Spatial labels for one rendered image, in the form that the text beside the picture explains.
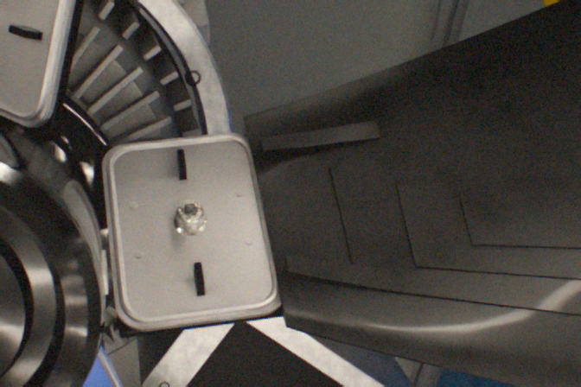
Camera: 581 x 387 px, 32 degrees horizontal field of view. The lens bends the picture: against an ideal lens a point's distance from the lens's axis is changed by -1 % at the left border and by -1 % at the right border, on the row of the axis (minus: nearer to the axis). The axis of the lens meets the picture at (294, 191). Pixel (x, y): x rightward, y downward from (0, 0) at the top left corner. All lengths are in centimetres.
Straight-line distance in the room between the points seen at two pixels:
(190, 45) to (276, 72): 85
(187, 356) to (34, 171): 20
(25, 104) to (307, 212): 12
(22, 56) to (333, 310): 15
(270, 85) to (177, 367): 94
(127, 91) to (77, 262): 17
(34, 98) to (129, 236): 7
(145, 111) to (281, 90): 95
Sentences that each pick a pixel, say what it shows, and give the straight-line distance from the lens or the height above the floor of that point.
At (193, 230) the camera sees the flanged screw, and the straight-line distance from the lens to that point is 41.
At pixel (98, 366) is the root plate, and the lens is 46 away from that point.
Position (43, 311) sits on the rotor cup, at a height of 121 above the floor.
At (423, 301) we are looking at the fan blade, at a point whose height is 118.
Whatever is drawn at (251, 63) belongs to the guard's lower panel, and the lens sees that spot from 140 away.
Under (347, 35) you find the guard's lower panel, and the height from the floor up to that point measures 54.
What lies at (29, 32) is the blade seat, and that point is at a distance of 37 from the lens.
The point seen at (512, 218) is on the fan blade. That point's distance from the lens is 42.
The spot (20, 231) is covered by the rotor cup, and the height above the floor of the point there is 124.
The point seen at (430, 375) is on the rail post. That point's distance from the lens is 141.
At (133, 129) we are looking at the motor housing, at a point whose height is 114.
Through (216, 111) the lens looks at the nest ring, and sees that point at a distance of 58.
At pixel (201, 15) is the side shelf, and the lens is 95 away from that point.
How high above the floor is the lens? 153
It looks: 54 degrees down
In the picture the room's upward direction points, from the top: 6 degrees clockwise
